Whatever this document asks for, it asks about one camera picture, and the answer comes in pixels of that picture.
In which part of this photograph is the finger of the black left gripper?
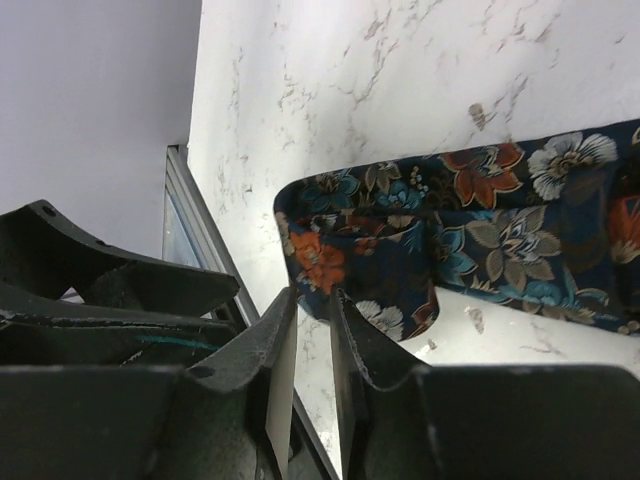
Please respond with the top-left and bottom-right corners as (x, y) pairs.
(1, 200), (240, 367)

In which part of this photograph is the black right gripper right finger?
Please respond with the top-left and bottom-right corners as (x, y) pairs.
(330, 289), (639, 479)

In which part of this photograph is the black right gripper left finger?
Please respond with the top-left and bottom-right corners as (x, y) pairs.
(1, 287), (297, 479)

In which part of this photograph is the navy floral necktie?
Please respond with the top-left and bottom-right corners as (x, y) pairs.
(274, 120), (639, 341)

